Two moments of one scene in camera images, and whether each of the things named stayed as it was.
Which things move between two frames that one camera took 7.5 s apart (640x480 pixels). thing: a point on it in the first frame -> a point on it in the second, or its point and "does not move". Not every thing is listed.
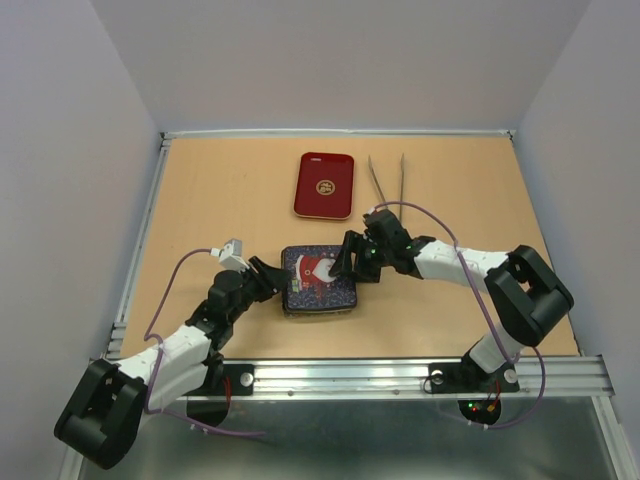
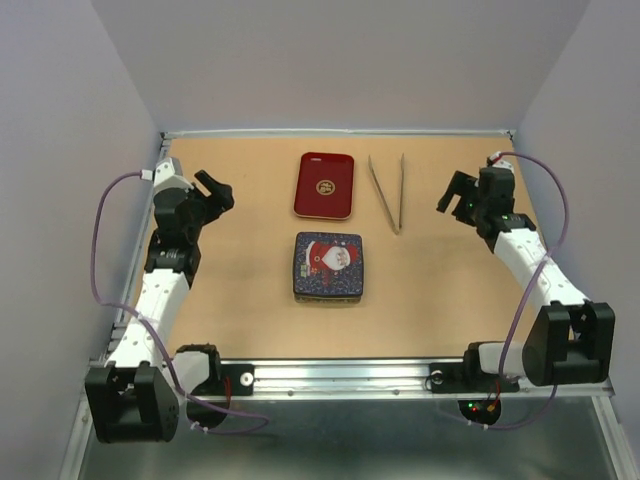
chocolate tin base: [316, 314] -> [327, 300]
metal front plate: [374, 438] does not move
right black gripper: [353, 243] -> [461, 185]
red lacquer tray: [325, 185] does not move
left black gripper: [268, 285] -> [219, 200]
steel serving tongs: [372, 171] does not move
